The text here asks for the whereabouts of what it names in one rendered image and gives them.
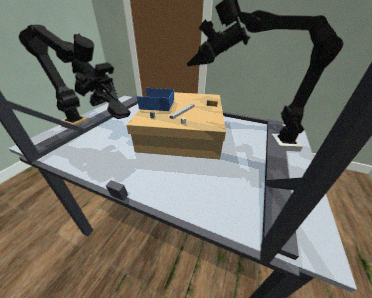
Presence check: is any light grey long flat bar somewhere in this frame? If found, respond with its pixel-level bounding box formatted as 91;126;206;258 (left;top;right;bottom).
169;103;195;119

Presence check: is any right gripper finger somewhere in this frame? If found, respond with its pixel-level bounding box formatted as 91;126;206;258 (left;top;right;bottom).
187;46;208;66

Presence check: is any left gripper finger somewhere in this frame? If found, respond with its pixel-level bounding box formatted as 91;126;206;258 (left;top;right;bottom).
97;78;118;100
95;92;113;103

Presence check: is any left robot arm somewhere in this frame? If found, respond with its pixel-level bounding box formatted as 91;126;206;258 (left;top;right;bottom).
19;25;96;123

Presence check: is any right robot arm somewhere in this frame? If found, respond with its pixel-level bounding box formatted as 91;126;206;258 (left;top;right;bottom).
199;0;343;144

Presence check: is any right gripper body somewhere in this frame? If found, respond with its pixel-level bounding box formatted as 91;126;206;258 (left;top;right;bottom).
201;31;230;64

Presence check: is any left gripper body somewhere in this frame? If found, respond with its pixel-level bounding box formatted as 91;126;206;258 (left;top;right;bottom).
81;63;114;106

